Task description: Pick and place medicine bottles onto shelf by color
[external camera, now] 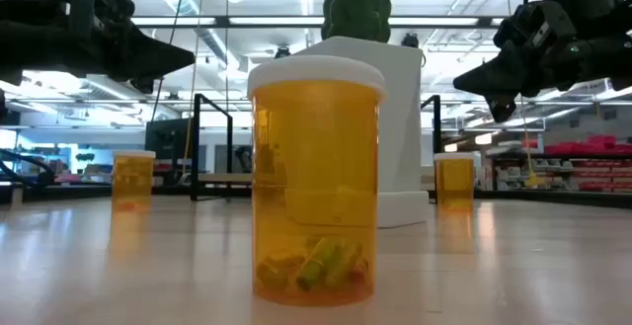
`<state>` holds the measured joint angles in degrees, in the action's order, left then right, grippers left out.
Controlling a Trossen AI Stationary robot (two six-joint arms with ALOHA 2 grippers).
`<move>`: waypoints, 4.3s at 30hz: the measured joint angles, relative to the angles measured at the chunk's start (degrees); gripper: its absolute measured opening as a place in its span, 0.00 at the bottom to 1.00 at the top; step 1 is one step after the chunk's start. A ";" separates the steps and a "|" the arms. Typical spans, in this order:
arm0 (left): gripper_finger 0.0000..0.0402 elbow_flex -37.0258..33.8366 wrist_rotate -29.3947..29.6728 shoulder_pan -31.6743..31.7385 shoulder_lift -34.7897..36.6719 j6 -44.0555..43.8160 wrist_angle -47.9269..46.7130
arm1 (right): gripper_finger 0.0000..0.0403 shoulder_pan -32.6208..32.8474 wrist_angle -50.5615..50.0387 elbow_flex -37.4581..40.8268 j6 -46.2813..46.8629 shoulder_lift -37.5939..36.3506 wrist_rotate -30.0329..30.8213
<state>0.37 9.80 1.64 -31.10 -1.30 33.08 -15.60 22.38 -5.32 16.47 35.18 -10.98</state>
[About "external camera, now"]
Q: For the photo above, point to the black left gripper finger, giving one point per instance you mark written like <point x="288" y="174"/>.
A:
<point x="148" y="53"/>
<point x="143" y="80"/>

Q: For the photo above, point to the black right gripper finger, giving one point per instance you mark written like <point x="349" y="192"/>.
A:
<point x="501" y="78"/>
<point x="502" y="105"/>

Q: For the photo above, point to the orange pill bottle white cap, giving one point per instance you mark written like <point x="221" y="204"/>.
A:
<point x="133" y="177"/>

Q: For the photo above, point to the orange bottle with green capsules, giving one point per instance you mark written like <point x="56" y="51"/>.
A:
<point x="316" y="167"/>

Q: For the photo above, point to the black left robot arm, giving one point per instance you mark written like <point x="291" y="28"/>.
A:
<point x="29" y="33"/>

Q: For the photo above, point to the black background monitor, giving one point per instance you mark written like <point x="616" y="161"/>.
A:
<point x="168" y="139"/>

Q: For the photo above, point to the black overhead rig beam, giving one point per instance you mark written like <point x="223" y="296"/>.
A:
<point x="222" y="21"/>

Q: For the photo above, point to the storage rack with red bins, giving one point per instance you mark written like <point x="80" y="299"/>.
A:
<point x="592" y="147"/>

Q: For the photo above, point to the black ceiling spotlight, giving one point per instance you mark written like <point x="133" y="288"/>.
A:
<point x="410" y="40"/>
<point x="282" y="52"/>

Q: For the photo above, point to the white hexagonal planter pot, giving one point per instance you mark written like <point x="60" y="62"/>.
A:
<point x="400" y="117"/>

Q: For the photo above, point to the person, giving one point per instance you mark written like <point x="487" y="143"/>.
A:
<point x="243" y="159"/>

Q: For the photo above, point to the green cactus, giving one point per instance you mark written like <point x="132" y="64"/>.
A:
<point x="355" y="4"/>

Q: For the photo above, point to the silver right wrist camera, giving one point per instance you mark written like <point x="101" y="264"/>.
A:
<point x="541" y="32"/>

